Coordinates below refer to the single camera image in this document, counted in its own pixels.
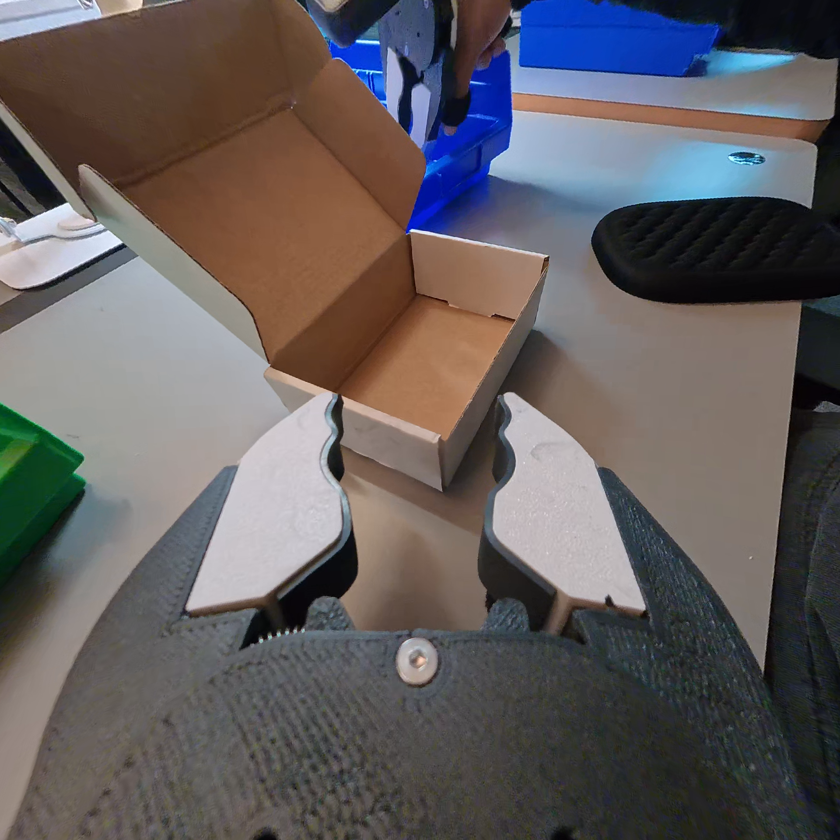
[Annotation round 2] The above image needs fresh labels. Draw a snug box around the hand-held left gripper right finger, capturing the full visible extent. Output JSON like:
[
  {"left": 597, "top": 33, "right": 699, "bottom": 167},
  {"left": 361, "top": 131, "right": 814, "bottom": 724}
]
[{"left": 478, "top": 394, "right": 647, "bottom": 634}]

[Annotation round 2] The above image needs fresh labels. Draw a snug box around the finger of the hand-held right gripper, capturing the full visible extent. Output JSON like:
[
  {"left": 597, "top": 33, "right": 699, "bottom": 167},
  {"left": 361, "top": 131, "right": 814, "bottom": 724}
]
[
  {"left": 386, "top": 49, "right": 416, "bottom": 132},
  {"left": 410, "top": 82, "right": 442, "bottom": 148}
]

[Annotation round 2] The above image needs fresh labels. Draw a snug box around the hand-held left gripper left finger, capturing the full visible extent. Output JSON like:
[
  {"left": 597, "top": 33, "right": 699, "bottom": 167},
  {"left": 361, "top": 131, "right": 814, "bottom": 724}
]
[{"left": 185, "top": 394, "right": 358, "bottom": 621}]

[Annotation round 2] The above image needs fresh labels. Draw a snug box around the blue plastic bin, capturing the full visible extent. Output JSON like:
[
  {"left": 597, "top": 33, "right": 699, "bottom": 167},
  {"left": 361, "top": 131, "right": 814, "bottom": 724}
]
[
  {"left": 518, "top": 10, "right": 723, "bottom": 78},
  {"left": 328, "top": 39, "right": 513, "bottom": 231}
]

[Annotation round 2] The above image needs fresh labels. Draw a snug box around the white cardboard mailer box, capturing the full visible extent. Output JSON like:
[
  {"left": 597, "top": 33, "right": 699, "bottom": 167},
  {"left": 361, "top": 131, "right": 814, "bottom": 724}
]
[{"left": 0, "top": 0, "right": 551, "bottom": 492}]

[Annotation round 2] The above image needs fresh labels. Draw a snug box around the green plastic bin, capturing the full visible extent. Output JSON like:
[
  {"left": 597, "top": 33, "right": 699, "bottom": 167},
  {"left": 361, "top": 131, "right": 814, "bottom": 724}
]
[{"left": 0, "top": 403, "right": 86, "bottom": 585}]

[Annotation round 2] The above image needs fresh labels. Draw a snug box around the grey desk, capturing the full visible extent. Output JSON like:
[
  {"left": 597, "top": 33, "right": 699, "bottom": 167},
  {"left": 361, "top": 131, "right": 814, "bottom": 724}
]
[{"left": 0, "top": 108, "right": 818, "bottom": 723}]

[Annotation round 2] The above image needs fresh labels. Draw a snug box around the person's right hand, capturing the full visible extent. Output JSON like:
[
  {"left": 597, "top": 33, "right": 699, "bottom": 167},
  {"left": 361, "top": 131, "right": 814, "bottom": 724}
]
[{"left": 440, "top": 0, "right": 513, "bottom": 135}]

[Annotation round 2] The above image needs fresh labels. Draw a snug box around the black chair armrest pad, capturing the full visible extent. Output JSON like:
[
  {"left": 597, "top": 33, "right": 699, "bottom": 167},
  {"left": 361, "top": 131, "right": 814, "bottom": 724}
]
[{"left": 591, "top": 197, "right": 840, "bottom": 304}]

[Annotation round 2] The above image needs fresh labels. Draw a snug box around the wooden board document stand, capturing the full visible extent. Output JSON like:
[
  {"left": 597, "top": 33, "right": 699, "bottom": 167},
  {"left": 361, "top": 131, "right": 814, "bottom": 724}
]
[{"left": 0, "top": 98, "right": 126, "bottom": 291}]

